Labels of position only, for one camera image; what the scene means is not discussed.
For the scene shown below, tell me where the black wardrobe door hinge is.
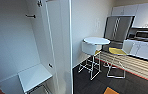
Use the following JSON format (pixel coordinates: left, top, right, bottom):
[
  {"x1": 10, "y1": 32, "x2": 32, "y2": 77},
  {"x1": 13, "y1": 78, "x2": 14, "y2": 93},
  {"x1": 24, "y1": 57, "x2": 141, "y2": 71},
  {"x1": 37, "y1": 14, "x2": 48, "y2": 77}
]
[{"x1": 36, "y1": 0, "x2": 44, "y2": 8}]

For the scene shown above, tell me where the round white table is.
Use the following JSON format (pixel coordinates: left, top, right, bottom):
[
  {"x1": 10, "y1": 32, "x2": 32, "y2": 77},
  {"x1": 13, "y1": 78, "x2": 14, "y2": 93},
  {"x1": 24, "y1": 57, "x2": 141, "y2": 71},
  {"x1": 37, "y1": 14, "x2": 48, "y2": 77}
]
[{"x1": 82, "y1": 36, "x2": 111, "y2": 46}]

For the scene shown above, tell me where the white chair yellow seat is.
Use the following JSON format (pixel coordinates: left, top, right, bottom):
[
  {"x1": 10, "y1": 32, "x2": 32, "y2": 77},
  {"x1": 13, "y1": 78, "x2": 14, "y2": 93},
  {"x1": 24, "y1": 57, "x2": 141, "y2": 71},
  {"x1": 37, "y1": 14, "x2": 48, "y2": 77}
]
[{"x1": 106, "y1": 39, "x2": 135, "y2": 80}]

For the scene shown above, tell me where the black wardrobe hook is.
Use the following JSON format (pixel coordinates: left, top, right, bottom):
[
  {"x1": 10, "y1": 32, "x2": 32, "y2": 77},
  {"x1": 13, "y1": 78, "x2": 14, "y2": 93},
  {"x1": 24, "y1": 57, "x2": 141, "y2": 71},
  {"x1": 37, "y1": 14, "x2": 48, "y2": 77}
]
[{"x1": 25, "y1": 13, "x2": 37, "y2": 19}]

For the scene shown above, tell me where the white inner shelf unit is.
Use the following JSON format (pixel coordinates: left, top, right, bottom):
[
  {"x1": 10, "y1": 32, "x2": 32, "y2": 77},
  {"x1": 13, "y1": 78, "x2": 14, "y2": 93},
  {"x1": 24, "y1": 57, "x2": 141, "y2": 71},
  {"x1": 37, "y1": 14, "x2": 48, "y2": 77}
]
[{"x1": 0, "y1": 63, "x2": 54, "y2": 94}]

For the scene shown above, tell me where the steel double door fridge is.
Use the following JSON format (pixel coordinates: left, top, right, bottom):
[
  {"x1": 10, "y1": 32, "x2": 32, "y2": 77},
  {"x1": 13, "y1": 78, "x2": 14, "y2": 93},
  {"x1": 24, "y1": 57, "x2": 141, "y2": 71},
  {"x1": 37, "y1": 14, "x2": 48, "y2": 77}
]
[{"x1": 103, "y1": 14, "x2": 136, "y2": 52}]

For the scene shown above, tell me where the black microwave oven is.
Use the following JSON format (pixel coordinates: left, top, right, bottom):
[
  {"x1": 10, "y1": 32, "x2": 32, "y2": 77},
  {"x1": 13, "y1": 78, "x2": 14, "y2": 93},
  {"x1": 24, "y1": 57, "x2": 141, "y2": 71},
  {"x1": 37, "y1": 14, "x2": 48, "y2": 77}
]
[{"x1": 135, "y1": 30, "x2": 148, "y2": 41}]

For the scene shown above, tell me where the white wardrobe body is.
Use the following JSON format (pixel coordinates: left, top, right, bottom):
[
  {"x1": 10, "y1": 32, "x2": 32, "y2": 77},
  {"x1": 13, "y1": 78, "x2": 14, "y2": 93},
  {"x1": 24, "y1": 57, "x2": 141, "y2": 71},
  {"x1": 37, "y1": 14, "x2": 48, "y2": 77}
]
[{"x1": 0, "y1": 0, "x2": 74, "y2": 94}]

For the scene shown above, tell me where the small black door latch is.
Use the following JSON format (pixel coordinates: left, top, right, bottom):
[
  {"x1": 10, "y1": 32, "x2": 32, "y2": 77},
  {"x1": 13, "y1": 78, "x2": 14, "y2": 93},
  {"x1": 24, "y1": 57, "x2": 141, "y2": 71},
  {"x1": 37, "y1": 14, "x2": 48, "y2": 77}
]
[{"x1": 48, "y1": 62, "x2": 54, "y2": 69}]

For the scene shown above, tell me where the white wardrobe door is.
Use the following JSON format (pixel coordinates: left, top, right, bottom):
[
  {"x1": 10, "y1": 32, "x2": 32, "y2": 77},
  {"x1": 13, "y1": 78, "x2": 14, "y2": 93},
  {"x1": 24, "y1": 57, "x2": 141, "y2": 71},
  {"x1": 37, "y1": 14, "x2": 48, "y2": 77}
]
[{"x1": 39, "y1": 0, "x2": 74, "y2": 94}]

